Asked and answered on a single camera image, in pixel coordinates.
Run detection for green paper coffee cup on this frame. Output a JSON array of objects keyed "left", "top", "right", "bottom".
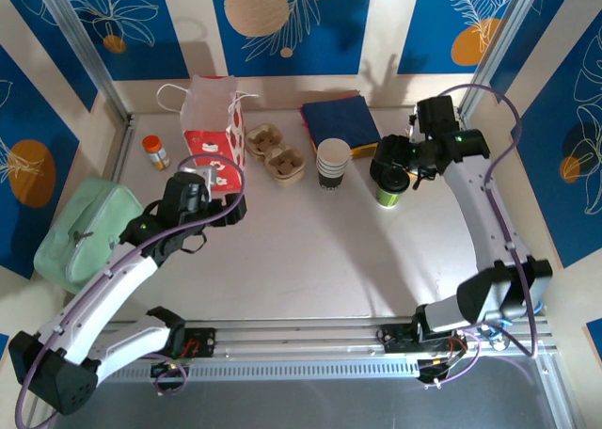
[{"left": 375, "top": 183, "right": 405, "bottom": 209}]

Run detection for red white paper gift bag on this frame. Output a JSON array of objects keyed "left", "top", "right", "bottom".
[{"left": 156, "top": 74, "right": 260, "bottom": 195}]

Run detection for stack of white paper cups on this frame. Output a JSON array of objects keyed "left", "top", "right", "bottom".
[{"left": 315, "top": 137, "right": 353, "bottom": 191}]

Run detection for orange-lid small bottle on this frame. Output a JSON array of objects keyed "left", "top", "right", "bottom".
[{"left": 142, "top": 135, "right": 171, "bottom": 170}]

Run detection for stacked cardboard cup carriers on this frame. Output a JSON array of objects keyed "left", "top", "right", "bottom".
[{"left": 244, "top": 124, "right": 308, "bottom": 186}]

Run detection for stack of coloured paper napkins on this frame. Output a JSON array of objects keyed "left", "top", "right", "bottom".
[{"left": 300, "top": 95, "right": 383, "bottom": 161}]

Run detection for mint green zip pouch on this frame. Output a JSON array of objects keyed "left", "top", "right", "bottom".
[{"left": 32, "top": 177, "right": 145, "bottom": 294}]

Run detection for aluminium side rail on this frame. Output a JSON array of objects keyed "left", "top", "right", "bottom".
[{"left": 111, "top": 116, "right": 137, "bottom": 176}]

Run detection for aluminium frame post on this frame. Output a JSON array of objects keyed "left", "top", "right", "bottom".
[
  {"left": 35, "top": 0, "right": 135, "bottom": 124},
  {"left": 458, "top": 0, "right": 540, "bottom": 119}
]

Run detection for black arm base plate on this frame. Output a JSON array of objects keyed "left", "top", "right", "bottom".
[
  {"left": 380, "top": 324, "right": 419, "bottom": 355},
  {"left": 181, "top": 327, "right": 217, "bottom": 359}
]

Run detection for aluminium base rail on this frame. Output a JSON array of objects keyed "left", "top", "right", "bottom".
[{"left": 40, "top": 315, "right": 559, "bottom": 392}]

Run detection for grey slotted cable duct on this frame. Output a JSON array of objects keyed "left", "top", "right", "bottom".
[{"left": 187, "top": 357, "right": 420, "bottom": 379}]

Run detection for base controller board with wires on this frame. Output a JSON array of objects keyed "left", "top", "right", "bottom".
[
  {"left": 417, "top": 332, "right": 479, "bottom": 390},
  {"left": 150, "top": 357, "right": 192, "bottom": 397}
]

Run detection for blue coiled cable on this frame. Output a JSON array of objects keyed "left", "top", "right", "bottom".
[{"left": 486, "top": 301, "right": 542, "bottom": 350}]

